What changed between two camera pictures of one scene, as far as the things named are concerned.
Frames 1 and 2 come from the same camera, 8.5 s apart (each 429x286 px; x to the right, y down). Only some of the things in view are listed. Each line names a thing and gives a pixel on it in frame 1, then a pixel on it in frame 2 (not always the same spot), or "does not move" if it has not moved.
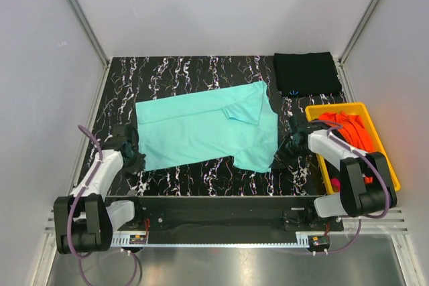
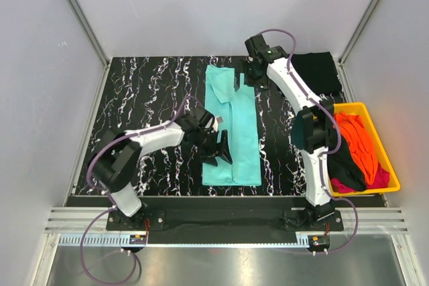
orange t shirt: (352, 128) does not move
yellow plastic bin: (361, 109) does not move
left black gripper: (139, 163) -> (222, 149)
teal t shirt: (234, 120) -> (238, 108)
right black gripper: (279, 161) -> (241, 66)
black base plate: (227, 215) does not move
